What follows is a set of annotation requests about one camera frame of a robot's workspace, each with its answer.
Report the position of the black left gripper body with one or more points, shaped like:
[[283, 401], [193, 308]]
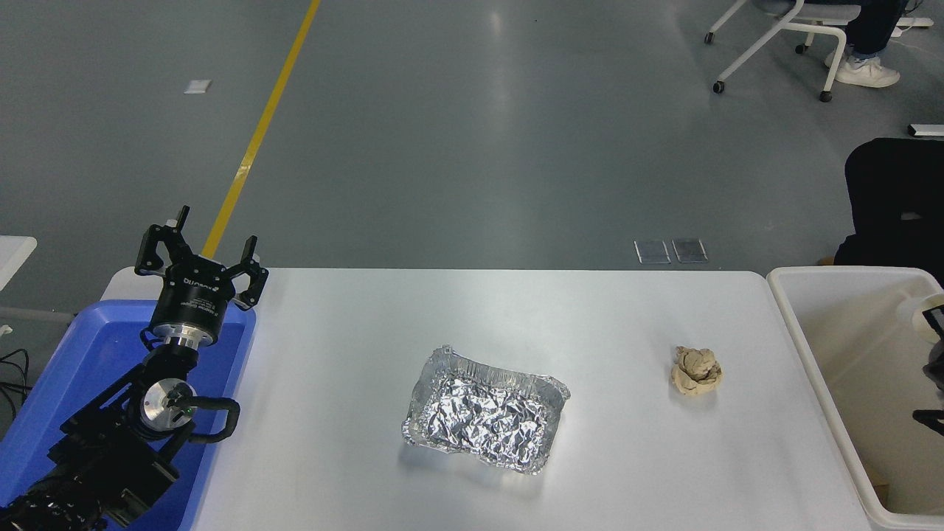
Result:
[[193, 299]]

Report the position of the white paper cup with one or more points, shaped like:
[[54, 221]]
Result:
[[908, 313]]

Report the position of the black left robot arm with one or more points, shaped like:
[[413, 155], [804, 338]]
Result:
[[110, 450]]

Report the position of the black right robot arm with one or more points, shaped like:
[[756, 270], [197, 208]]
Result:
[[933, 422]]

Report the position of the large pale plastic bin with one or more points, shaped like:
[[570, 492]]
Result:
[[841, 369]]

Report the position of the blue plastic tray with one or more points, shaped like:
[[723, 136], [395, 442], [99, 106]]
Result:
[[88, 354]]

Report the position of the white side table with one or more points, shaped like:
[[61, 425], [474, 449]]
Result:
[[13, 258]]

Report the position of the small white floor tag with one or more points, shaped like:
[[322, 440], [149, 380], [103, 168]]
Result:
[[197, 86]]

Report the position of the crumpled tan paper ball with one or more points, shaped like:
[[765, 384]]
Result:
[[697, 371]]

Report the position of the silver floor plate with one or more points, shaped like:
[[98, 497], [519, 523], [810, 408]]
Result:
[[653, 251], [689, 251]]

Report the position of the seated person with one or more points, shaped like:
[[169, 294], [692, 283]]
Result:
[[870, 72]]

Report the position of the crinkled foil tray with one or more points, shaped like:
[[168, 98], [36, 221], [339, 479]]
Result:
[[483, 413]]

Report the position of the white desk foot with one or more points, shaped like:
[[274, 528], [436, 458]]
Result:
[[914, 26]]

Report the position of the white wheeled office chair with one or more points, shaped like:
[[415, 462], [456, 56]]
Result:
[[782, 26]]

